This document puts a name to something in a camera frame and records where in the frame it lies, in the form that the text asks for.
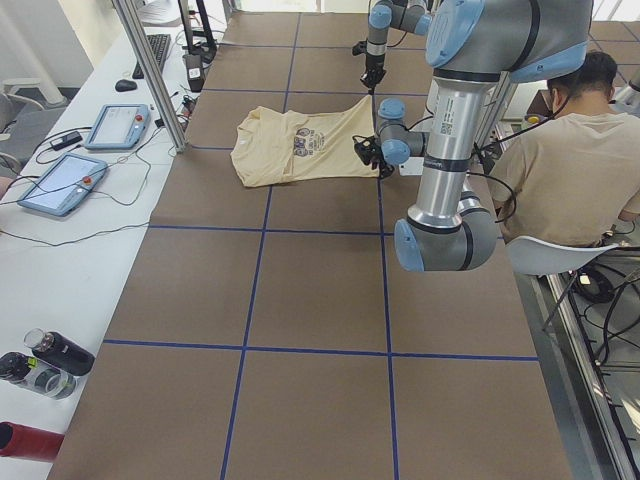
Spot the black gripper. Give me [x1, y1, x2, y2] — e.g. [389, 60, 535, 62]
[376, 160, 395, 179]
[360, 53, 386, 97]

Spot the cream long-sleeve printed shirt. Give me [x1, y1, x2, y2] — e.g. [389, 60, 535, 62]
[231, 96, 377, 187]

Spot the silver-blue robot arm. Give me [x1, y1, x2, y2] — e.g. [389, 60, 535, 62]
[367, 1, 593, 272]
[352, 0, 433, 94]

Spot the white chair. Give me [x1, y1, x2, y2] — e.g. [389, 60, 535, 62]
[505, 234, 621, 332]

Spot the person in beige shirt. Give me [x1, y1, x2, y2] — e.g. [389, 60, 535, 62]
[490, 51, 639, 247]

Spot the black keyboard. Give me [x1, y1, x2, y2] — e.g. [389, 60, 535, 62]
[132, 33, 171, 80]

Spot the black computer mouse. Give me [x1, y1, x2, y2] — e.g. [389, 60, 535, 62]
[114, 79, 138, 93]

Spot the upper blue teach pendant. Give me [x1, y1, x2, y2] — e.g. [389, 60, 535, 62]
[84, 104, 150, 150]

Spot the blue teach pendant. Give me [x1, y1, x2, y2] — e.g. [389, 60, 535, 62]
[17, 153, 109, 217]
[84, 104, 150, 150]

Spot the lower blue teach pendant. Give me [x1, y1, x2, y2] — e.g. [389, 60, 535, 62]
[17, 153, 109, 217]

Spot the black water bottle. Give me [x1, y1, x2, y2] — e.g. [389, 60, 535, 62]
[23, 328, 95, 376]

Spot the clear plastic bottle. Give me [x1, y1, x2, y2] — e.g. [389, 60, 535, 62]
[1, 352, 76, 400]

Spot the red bottle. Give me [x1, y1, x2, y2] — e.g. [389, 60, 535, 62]
[1, 421, 65, 463]

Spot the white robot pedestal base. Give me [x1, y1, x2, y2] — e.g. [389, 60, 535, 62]
[398, 118, 433, 176]

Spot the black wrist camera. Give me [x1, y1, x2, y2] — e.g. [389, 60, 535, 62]
[352, 135, 379, 170]
[352, 41, 367, 56]

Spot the aluminium frame post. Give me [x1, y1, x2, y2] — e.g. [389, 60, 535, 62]
[113, 0, 187, 153]

